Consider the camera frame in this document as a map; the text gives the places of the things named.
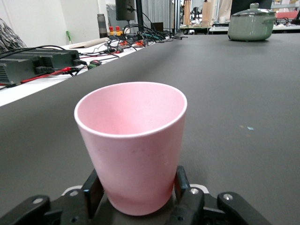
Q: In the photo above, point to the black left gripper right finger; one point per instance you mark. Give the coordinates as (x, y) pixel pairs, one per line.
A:
(194, 211)

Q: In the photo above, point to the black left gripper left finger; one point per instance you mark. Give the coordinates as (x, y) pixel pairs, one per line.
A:
(70, 208)

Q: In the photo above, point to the pink plastic cup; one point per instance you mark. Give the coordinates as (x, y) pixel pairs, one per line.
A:
(131, 152)

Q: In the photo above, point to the white paper cup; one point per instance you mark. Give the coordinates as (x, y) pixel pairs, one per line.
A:
(222, 20)

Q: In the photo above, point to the black power supply box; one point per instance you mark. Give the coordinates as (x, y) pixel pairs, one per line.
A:
(23, 65)

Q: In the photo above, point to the light wooden board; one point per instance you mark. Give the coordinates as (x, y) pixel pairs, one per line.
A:
(90, 42)

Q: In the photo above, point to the black stand base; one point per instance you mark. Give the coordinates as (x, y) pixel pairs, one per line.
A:
(180, 34)

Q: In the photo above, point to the black white patterned fabric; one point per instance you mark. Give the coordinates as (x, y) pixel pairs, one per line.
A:
(10, 37)

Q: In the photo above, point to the yellow emergency stop button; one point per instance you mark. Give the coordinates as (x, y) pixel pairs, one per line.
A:
(111, 30)
(118, 30)

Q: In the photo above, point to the dark grey cylinder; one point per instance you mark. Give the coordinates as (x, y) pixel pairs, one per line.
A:
(102, 25)

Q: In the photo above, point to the dark brown box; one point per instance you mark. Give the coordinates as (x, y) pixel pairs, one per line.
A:
(157, 26)

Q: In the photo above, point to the light wooden box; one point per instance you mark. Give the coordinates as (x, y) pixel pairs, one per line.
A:
(206, 14)

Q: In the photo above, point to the black monitor pole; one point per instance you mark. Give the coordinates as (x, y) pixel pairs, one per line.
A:
(140, 16)

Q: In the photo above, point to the grey ribbed panel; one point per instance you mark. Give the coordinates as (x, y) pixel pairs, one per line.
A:
(157, 11)

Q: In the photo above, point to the black monitor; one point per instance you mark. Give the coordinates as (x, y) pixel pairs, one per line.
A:
(125, 9)

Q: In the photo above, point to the glass pot lid metal knob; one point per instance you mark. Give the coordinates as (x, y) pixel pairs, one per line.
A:
(254, 11)

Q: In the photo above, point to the red box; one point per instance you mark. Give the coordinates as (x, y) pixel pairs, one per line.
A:
(287, 15)

